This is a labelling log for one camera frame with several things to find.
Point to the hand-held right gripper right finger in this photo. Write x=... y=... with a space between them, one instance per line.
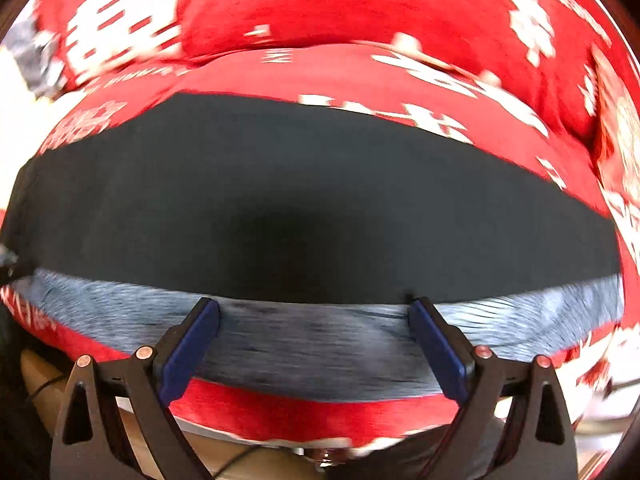
x=440 y=352

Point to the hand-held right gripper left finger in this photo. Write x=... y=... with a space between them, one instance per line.
x=187 y=355

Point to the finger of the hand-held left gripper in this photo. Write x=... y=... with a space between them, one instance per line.
x=9 y=272

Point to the black pants with grey lining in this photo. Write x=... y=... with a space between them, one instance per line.
x=300 y=185

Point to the cream cloth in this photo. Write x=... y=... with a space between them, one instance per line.
x=15 y=125

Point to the grey cloth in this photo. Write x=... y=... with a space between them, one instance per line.
x=35 y=55

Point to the red printed blanket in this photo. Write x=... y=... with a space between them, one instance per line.
x=325 y=10

